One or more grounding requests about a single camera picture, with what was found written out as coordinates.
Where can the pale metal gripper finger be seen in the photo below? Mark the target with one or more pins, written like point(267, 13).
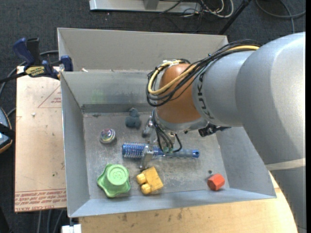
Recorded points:
point(146, 156)
point(147, 127)

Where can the blue hairbrush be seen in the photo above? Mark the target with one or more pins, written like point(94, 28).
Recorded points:
point(132, 150)

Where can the dark grey-blue toy animal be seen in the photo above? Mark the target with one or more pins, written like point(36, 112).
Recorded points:
point(132, 121)

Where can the yellow toy building block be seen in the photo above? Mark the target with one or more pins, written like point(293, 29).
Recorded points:
point(151, 179)

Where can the green star-shaped cup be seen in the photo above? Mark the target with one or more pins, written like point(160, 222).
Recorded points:
point(114, 179)

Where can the shiny iridescent spinning top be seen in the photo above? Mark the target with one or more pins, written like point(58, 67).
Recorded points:
point(107, 136)

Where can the grey metal bin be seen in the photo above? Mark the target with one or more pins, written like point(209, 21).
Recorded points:
point(107, 98)

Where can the orange-red hexagonal block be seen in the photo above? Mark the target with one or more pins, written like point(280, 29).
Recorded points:
point(215, 182)

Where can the brown cardboard board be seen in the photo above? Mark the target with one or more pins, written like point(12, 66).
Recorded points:
point(40, 142)

